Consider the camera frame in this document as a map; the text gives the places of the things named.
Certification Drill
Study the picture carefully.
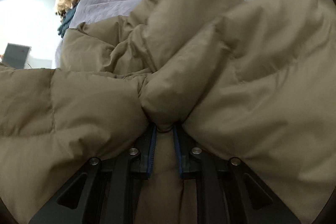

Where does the khaki puffer jacket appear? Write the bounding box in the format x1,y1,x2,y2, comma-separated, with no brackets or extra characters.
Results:
1,0,335,223

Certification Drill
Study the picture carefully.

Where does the dark monitor screen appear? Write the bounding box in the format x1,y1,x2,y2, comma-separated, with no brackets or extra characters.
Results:
2,43,31,69

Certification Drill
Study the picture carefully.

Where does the teal folded garment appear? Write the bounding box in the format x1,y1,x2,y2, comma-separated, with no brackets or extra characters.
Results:
58,1,79,38

